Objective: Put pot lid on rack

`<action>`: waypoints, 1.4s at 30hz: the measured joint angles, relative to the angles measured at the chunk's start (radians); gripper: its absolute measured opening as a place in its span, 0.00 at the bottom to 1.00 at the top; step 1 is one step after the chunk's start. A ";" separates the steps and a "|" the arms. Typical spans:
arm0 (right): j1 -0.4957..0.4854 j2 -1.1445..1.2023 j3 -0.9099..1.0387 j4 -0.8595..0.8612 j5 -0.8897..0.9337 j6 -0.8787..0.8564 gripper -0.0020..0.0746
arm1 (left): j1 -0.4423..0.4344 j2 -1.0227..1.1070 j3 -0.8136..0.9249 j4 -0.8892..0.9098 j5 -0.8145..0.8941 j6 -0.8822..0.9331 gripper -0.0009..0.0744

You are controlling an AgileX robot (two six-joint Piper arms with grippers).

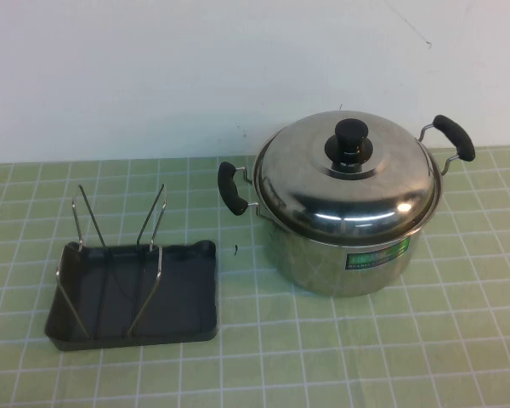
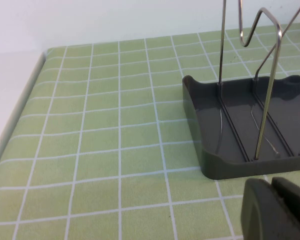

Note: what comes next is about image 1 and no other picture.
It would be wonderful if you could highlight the steel pot lid black knob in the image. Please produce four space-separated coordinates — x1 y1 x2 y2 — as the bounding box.
254 110 445 247

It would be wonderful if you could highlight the green checkered tablecloth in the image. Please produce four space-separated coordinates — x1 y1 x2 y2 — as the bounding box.
0 144 510 408

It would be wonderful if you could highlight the stainless steel two-handled pot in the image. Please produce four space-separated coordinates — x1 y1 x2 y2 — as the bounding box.
217 113 476 298

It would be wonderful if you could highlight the wire lid rack black tray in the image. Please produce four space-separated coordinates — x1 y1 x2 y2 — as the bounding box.
44 183 218 352

